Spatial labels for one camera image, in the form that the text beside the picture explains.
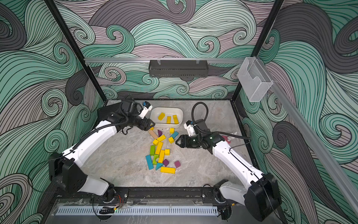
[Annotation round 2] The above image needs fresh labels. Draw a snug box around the black wall-mounted tray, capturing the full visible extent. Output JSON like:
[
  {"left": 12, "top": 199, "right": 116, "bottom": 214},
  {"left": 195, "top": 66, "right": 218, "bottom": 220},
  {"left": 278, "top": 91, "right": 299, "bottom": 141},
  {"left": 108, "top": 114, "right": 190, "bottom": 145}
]
[{"left": 148, "top": 60, "right": 209, "bottom": 79}]

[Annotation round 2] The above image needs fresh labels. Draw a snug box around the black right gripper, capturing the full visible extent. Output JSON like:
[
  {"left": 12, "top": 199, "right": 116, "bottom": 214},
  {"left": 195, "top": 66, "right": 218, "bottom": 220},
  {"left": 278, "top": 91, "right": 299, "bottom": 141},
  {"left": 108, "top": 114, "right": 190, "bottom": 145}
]
[{"left": 175, "top": 134, "right": 203, "bottom": 148}]

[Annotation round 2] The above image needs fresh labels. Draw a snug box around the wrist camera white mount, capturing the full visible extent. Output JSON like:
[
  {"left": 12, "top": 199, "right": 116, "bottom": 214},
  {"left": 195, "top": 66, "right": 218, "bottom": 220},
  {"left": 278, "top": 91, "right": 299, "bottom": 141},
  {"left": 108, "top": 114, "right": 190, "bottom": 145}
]
[
  {"left": 139, "top": 101, "right": 153, "bottom": 119},
  {"left": 184, "top": 120, "right": 197, "bottom": 137}
]

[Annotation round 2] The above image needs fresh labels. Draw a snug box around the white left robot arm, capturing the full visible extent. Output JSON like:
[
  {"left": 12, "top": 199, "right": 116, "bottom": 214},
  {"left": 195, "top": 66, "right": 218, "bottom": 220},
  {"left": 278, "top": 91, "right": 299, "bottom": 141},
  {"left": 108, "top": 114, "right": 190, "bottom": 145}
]
[{"left": 48, "top": 99, "right": 155, "bottom": 203}]

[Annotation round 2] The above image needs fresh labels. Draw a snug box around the white plastic tub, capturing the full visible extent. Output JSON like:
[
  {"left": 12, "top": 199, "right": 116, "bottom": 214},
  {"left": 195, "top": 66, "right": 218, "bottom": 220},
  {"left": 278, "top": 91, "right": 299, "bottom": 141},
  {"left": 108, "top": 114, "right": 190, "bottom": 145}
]
[{"left": 150, "top": 107, "right": 183, "bottom": 128}]

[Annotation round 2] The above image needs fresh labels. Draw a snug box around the yellow small cube block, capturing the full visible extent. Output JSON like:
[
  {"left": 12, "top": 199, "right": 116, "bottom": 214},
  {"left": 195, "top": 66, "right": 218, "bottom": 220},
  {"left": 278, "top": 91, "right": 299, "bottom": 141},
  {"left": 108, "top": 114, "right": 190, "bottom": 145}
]
[{"left": 168, "top": 137, "right": 174, "bottom": 144}]

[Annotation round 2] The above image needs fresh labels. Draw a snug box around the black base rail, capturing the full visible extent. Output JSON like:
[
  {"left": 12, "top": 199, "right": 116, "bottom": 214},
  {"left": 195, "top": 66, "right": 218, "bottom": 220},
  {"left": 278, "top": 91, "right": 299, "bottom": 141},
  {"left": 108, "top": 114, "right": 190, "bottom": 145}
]
[{"left": 61, "top": 185, "right": 237, "bottom": 206}]

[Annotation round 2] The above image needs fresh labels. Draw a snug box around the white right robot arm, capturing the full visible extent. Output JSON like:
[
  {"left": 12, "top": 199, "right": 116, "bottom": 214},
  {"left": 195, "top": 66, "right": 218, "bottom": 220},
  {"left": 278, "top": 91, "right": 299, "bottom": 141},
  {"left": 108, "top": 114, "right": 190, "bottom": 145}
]
[{"left": 175, "top": 133, "right": 282, "bottom": 222}]

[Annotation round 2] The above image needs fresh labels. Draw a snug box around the pink and white toy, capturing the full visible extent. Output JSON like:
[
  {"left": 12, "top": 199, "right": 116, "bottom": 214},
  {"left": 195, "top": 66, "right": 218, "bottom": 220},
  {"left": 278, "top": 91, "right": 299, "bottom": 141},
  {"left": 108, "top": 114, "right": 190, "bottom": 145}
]
[{"left": 222, "top": 134, "right": 235, "bottom": 144}]

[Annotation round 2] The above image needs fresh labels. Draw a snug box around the teal short block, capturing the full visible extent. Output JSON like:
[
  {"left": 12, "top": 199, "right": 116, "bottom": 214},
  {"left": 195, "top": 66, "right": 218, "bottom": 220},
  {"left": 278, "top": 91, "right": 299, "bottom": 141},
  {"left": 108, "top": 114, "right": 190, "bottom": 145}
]
[{"left": 171, "top": 131, "right": 179, "bottom": 139}]

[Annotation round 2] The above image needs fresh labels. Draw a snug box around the white slotted cable duct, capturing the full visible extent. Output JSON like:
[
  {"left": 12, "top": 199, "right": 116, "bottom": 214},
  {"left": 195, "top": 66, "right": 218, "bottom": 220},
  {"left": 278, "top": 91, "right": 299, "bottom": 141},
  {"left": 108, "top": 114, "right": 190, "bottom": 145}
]
[{"left": 55, "top": 206, "right": 218, "bottom": 216}]

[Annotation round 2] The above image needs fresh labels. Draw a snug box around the yellow upright long block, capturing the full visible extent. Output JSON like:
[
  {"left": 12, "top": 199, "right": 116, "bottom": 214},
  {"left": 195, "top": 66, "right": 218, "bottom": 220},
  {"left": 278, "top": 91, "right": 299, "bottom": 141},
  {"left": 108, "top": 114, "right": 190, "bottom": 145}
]
[{"left": 155, "top": 141, "right": 163, "bottom": 155}]

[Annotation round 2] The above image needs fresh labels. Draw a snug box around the green rectangular block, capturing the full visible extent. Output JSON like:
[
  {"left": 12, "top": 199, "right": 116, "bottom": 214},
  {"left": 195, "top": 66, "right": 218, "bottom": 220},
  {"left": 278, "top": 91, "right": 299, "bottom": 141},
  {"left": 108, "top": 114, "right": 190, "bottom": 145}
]
[{"left": 150, "top": 145, "right": 156, "bottom": 156}]

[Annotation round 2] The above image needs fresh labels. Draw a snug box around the yellow slanted long block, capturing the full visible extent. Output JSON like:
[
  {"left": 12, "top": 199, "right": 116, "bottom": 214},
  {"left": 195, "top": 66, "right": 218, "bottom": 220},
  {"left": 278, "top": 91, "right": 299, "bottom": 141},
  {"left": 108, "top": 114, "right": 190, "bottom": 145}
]
[{"left": 153, "top": 135, "right": 166, "bottom": 146}]

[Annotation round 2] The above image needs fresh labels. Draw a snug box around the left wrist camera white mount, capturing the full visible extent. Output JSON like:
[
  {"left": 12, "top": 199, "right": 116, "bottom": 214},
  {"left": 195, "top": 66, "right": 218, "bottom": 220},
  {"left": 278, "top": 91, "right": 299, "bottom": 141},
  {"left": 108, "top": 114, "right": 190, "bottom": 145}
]
[{"left": 139, "top": 101, "right": 153, "bottom": 119}]

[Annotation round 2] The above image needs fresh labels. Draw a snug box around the magenta cube block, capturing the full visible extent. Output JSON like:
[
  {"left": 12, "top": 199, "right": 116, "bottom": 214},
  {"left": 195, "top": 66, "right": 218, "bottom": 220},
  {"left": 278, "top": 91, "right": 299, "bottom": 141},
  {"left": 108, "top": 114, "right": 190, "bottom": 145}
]
[{"left": 174, "top": 161, "right": 181, "bottom": 168}]

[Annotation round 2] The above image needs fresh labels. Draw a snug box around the natural wood rectangular block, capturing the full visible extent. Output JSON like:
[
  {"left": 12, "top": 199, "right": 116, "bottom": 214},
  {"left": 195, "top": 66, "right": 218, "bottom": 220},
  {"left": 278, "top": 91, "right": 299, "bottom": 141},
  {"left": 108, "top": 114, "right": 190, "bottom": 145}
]
[{"left": 148, "top": 130, "right": 158, "bottom": 139}]

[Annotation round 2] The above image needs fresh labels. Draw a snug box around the teal triangle block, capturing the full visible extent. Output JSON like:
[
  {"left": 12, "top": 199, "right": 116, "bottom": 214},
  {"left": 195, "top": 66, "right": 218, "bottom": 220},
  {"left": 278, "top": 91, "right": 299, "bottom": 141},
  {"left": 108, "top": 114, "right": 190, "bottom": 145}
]
[{"left": 156, "top": 163, "right": 164, "bottom": 170}]

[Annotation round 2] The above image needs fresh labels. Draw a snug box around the purple cube block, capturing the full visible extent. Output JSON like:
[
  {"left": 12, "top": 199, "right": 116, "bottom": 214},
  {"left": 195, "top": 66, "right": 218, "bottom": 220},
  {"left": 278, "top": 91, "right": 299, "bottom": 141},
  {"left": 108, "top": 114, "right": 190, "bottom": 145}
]
[{"left": 163, "top": 159, "right": 169, "bottom": 167}]

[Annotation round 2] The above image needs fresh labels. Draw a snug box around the black aluminium carrying case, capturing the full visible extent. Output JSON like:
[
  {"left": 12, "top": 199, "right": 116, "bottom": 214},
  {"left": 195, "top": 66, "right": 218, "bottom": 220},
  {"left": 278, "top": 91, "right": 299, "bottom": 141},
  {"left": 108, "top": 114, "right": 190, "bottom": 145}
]
[{"left": 97, "top": 100, "right": 121, "bottom": 123}]

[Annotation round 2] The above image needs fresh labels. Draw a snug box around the light green arch block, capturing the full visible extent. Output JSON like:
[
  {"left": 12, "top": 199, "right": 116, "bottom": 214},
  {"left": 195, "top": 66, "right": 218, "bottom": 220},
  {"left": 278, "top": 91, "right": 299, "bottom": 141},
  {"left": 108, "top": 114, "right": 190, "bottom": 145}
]
[{"left": 153, "top": 155, "right": 159, "bottom": 165}]

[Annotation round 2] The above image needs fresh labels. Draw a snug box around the clear acrylic wall holder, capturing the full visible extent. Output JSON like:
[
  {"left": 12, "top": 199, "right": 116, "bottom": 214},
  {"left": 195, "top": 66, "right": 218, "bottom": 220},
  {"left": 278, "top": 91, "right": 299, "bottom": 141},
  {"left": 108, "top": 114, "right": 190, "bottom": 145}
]
[{"left": 237, "top": 57, "right": 273, "bottom": 102}]

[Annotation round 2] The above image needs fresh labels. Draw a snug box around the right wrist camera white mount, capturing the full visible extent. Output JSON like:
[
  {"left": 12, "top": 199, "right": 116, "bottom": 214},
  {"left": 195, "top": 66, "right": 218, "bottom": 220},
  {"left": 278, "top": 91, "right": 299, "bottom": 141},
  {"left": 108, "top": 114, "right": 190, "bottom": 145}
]
[{"left": 184, "top": 120, "right": 197, "bottom": 137}]

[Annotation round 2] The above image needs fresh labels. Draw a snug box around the teal long block at left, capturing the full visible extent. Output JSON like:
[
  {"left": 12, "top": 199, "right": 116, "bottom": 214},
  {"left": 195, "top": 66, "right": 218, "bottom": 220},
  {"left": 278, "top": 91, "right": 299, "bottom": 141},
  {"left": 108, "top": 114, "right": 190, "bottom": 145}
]
[{"left": 145, "top": 155, "right": 154, "bottom": 170}]

